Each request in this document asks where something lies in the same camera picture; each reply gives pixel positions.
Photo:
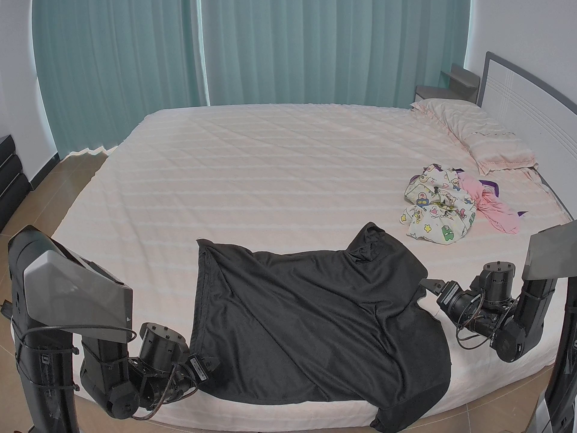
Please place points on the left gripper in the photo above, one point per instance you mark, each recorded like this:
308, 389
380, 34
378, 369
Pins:
191, 377

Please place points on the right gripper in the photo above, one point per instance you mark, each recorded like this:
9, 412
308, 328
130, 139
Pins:
457, 302

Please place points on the black T-shirt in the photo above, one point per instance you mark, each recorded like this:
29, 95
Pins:
306, 323

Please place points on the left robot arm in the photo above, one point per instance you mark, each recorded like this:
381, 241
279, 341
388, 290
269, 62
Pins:
67, 287

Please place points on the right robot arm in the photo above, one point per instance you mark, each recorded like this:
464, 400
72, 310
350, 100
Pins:
532, 314

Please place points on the white printed pyjama top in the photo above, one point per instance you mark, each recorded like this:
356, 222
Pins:
437, 214

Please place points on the pink garment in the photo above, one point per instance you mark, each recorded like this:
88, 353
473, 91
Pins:
496, 212

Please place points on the purple garment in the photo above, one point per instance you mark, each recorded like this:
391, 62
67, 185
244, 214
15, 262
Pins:
489, 182

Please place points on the pale pink pillow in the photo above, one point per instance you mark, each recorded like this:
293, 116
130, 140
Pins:
478, 129

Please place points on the grey bedside table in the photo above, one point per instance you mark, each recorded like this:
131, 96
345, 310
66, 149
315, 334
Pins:
446, 90

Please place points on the bed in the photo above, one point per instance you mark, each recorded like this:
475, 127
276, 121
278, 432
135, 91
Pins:
270, 174

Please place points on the blue-green curtain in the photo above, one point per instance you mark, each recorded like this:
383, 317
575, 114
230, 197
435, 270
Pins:
121, 61
333, 39

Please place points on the black chest of drawers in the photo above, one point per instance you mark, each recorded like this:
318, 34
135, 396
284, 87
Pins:
11, 174

